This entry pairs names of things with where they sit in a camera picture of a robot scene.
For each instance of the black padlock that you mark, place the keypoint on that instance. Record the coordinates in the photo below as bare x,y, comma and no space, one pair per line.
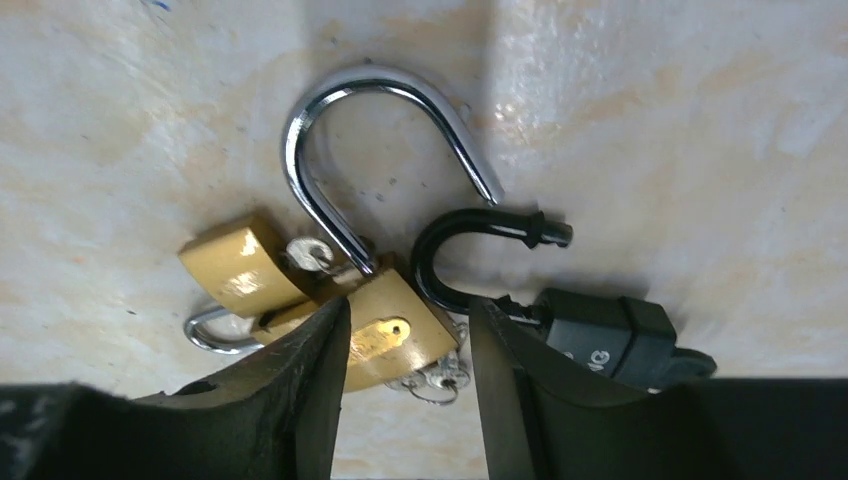
625,339

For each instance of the small brass padlock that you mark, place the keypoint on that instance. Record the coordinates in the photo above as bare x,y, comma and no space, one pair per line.
252,272

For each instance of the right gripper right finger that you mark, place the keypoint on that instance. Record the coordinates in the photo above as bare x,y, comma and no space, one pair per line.
545,417

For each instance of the large padlock keys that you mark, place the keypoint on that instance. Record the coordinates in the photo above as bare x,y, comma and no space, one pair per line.
448,374

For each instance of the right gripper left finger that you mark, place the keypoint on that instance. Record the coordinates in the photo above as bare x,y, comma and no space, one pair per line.
271,415

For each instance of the large brass padlock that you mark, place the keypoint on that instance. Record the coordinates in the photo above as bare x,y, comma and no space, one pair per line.
395,333

